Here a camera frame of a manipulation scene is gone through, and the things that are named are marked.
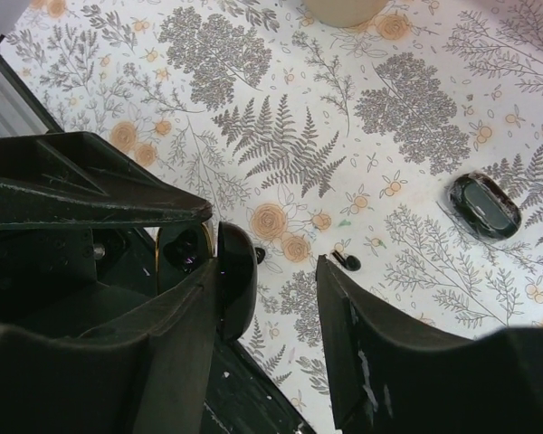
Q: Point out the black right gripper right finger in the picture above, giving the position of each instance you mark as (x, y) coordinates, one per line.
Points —
(391, 373)

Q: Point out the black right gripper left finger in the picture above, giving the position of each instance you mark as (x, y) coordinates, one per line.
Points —
(144, 372)

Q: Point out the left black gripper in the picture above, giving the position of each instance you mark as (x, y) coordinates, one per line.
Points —
(81, 282)

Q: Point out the black gold-trimmed charging case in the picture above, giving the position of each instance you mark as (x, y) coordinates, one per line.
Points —
(183, 249)

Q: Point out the black oval charging case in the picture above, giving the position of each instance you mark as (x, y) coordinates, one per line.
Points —
(484, 207)

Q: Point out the black earbud middle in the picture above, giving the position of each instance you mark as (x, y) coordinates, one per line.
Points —
(349, 262)

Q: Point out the black earbud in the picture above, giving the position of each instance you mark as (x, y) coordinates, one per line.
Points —
(260, 254)
(349, 262)

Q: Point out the black earbud lower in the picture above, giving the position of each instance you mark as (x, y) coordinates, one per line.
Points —
(260, 254)

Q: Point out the floral patterned table mat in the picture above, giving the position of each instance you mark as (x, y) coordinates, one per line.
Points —
(315, 139)

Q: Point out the beige paper roll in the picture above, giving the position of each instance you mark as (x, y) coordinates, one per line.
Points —
(344, 13)

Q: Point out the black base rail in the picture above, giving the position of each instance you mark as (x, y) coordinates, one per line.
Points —
(240, 397)

